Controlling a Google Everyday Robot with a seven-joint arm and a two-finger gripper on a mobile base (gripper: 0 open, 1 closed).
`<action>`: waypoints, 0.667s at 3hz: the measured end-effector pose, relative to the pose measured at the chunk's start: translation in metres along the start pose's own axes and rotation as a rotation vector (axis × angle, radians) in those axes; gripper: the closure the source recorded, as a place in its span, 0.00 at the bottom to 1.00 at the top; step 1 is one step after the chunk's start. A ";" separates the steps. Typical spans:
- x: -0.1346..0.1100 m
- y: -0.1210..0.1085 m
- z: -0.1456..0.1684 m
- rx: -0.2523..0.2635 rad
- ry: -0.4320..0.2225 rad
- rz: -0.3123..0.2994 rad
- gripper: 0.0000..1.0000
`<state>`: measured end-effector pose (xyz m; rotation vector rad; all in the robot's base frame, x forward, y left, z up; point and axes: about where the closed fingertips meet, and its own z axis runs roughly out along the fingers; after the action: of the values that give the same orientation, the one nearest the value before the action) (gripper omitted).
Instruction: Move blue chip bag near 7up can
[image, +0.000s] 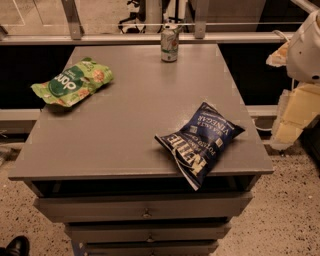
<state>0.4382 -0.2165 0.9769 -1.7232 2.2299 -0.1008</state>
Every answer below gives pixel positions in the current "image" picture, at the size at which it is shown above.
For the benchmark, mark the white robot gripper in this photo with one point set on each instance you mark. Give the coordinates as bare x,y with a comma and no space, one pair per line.
304,56

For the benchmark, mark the blue Kettle chip bag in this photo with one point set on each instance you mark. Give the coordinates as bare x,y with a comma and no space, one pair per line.
197,146

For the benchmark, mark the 7up soda can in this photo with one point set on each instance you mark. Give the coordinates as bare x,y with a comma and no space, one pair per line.
169,43

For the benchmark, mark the green chip bag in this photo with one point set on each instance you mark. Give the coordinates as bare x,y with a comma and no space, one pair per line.
74,84

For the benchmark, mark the top grey drawer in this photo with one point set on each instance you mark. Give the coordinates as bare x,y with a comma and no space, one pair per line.
143,207

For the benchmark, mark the grey drawer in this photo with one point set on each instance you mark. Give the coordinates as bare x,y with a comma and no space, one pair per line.
161,248
143,207
148,232

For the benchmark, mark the black office chair base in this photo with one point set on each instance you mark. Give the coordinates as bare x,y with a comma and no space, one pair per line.
134,24

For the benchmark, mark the middle grey drawer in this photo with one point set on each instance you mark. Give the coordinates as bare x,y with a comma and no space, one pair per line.
148,232

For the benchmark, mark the grey drawer cabinet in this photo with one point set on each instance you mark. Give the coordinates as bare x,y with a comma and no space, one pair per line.
106,145

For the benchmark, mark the bottom grey drawer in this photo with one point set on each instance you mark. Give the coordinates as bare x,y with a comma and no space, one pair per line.
161,248

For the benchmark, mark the black shoe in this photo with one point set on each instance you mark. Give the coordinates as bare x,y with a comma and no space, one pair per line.
19,246

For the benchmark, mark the metal railing frame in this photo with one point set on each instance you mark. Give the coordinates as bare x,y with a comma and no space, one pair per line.
95,22

